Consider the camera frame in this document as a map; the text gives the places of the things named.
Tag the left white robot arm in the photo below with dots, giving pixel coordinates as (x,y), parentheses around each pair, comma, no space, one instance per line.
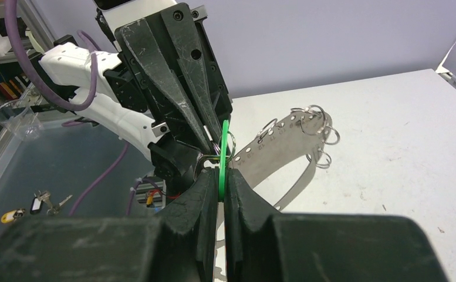
(78,73)

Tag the clear plastic cup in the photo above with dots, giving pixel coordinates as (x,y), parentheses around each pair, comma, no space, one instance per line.
(19,119)

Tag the clear plastic storage bin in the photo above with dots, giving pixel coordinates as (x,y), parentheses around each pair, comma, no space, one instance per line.
(65,161)

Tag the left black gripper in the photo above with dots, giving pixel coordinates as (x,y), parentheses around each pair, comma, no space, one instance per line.
(176,71)

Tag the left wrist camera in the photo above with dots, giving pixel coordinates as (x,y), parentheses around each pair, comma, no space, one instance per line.
(119,13)

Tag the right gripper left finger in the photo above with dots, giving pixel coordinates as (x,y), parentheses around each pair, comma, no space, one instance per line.
(173,244)

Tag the metal crescent keyring plate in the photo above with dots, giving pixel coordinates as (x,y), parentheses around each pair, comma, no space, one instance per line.
(303,133)

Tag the black tagged key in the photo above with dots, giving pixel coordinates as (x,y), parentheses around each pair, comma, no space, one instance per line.
(41,199)

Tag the yellow tagged key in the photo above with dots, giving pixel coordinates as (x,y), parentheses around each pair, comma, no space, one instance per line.
(12,215)

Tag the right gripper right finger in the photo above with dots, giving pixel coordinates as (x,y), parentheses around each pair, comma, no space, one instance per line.
(263,244)

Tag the green tagged key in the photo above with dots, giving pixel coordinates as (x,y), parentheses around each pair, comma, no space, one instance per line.
(227,148)

